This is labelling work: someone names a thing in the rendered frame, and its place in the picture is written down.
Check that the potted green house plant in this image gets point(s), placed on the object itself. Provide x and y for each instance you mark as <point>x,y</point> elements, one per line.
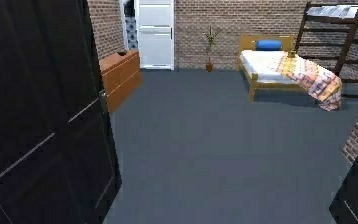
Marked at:
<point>210,50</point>

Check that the orange wooden chest of drawers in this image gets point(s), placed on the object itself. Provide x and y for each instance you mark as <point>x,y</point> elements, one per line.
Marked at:
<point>119,75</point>

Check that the small dark bowl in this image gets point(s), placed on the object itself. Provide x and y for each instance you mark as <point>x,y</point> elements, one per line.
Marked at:
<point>122,53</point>

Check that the white room door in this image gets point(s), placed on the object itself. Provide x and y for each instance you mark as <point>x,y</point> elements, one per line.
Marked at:
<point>155,33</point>

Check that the wooden bed with white mattress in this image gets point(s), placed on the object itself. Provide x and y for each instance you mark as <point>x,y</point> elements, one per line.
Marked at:
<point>263,68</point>

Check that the blue pillow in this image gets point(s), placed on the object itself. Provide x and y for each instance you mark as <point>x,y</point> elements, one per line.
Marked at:
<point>268,45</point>

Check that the small olive green object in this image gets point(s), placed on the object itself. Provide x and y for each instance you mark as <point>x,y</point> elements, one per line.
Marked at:
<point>291,54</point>

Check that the black room door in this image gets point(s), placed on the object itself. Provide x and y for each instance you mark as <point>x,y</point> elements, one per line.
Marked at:
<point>43,116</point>

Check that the orange patterned blanket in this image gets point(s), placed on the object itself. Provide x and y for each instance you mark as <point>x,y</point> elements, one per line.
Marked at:
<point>315,80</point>

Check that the dark brown ladder shelf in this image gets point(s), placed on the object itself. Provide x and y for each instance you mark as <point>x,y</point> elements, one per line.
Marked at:
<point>347,36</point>

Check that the black cupboard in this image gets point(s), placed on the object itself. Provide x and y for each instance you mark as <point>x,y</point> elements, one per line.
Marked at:
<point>353,196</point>

